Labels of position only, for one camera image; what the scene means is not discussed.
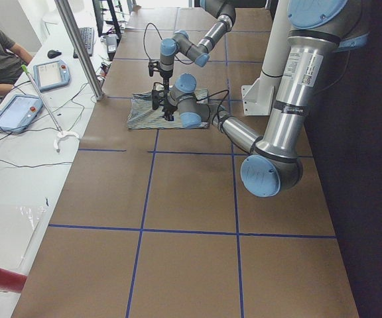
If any long metal grabber stick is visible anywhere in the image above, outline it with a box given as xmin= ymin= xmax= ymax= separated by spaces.
xmin=21 ymin=64 xmax=79 ymax=152

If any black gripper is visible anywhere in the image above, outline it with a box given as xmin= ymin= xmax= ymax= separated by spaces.
xmin=160 ymin=69 xmax=172 ymax=91
xmin=162 ymin=93 xmax=178 ymax=121

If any lower teach pendant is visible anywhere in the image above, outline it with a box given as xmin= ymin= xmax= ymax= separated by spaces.
xmin=0 ymin=94 xmax=43 ymax=133

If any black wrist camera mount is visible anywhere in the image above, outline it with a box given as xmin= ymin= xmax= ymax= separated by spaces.
xmin=148 ymin=60 xmax=160 ymax=77
xmin=151 ymin=89 xmax=168 ymax=112

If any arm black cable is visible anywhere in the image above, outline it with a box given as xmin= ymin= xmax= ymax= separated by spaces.
xmin=192 ymin=89 xmax=230 ymax=122
xmin=143 ymin=22 xmax=198 ymax=64

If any aluminium frame post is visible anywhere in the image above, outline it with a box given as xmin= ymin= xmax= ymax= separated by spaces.
xmin=54 ymin=0 xmax=104 ymax=101

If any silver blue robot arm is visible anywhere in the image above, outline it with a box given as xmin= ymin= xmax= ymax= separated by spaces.
xmin=154 ymin=1 xmax=236 ymax=91
xmin=149 ymin=1 xmax=371 ymax=197

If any red cylinder bottle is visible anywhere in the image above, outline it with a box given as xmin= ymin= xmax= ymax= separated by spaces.
xmin=0 ymin=268 xmax=27 ymax=293

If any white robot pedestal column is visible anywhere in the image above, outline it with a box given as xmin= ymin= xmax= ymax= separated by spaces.
xmin=241 ymin=0 xmax=290 ymax=116

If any clear plastic bag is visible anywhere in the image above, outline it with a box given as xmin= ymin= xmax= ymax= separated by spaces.
xmin=0 ymin=204 xmax=46 ymax=271

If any teach pendant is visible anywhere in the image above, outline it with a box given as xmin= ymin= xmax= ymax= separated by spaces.
xmin=33 ymin=60 xmax=70 ymax=92
xmin=0 ymin=94 xmax=43 ymax=133

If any black computer mouse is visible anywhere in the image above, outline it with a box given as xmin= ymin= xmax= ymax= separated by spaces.
xmin=47 ymin=50 xmax=62 ymax=59

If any upper teach pendant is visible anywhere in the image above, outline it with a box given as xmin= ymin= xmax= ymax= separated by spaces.
xmin=33 ymin=60 xmax=70 ymax=92

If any black keyboard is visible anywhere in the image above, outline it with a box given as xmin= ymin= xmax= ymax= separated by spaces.
xmin=79 ymin=26 xmax=94 ymax=56

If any navy white striped polo shirt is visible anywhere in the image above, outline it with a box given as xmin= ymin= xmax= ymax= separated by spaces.
xmin=126 ymin=88 xmax=215 ymax=129

